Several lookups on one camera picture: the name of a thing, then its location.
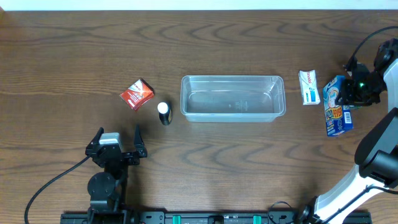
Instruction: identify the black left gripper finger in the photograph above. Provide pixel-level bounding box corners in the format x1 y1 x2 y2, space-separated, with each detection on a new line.
134 124 145 152
92 127 104 144

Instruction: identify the blue fever patch box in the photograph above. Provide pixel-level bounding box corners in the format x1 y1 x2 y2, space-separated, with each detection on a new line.
323 75 353 137

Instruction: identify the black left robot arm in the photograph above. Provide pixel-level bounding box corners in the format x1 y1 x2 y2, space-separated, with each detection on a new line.
85 126 147 213

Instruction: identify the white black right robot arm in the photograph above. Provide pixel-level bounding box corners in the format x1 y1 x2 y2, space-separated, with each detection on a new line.
296 39 397 223

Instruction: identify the clear plastic container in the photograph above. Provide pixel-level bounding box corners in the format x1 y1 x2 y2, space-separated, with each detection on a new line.
180 75 287 123

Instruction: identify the black bottle white cap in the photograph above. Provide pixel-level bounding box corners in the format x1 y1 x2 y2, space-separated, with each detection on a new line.
157 101 172 126

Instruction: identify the red packet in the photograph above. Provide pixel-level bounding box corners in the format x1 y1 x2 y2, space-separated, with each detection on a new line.
120 78 155 111

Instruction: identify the white small carton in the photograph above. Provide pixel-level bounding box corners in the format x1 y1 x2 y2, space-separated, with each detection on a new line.
298 70 320 105

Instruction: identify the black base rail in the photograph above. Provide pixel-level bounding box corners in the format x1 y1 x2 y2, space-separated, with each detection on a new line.
60 210 373 224

